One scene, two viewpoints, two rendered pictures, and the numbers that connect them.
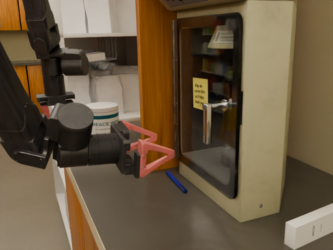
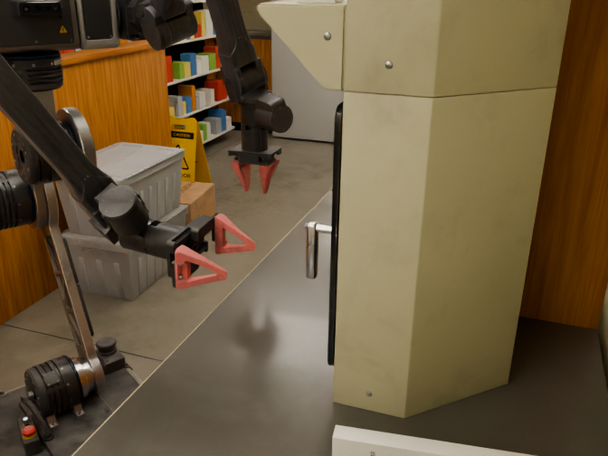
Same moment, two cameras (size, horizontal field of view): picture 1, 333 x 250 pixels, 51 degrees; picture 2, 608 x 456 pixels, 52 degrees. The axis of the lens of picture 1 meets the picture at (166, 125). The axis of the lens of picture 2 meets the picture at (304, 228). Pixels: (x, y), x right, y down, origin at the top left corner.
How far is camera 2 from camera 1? 0.67 m
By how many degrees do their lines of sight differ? 40
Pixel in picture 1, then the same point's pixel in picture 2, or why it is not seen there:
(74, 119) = (111, 205)
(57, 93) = (251, 148)
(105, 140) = (165, 233)
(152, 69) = not seen: hidden behind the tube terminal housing
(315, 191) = (519, 423)
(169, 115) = not seen: hidden behind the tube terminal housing
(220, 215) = (329, 380)
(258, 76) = (364, 205)
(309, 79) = not seen: outside the picture
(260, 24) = (365, 129)
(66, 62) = (258, 112)
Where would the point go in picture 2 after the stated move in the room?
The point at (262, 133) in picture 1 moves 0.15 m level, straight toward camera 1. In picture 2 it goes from (372, 291) to (276, 320)
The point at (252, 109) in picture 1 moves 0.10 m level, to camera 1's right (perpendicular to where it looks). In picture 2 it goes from (352, 251) to (415, 273)
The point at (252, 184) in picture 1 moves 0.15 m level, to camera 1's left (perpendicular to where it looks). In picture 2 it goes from (354, 358) to (280, 321)
